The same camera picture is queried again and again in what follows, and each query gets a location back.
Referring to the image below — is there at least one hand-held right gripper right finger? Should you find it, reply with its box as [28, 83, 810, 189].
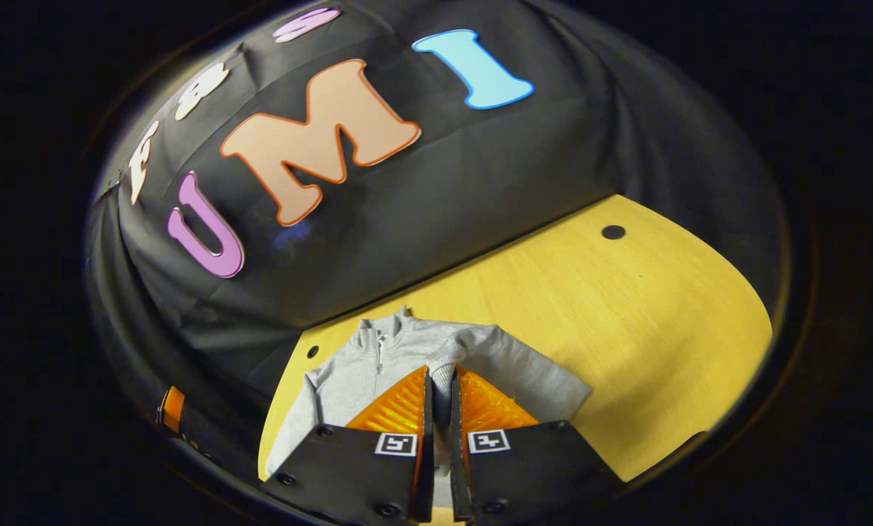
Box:
[447, 365, 627, 523]

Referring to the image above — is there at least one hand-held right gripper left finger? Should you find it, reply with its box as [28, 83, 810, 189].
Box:
[264, 365, 437, 525]

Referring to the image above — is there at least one grey sweatshirt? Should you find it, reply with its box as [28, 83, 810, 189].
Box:
[264, 307, 594, 483]

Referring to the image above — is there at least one black backdrop cloth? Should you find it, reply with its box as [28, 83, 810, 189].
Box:
[85, 0, 788, 468]

